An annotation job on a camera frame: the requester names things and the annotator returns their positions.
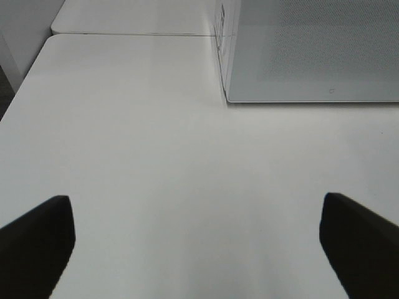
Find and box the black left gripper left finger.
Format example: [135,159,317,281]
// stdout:
[1,196,75,298]

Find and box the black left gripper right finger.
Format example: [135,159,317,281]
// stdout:
[319,192,398,298]

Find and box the white microwave door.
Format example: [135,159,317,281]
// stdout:
[226,1,398,103]

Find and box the white cabinet panel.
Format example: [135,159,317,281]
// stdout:
[1,0,64,92]

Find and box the white microwave oven body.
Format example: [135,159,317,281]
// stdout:
[213,0,242,101]

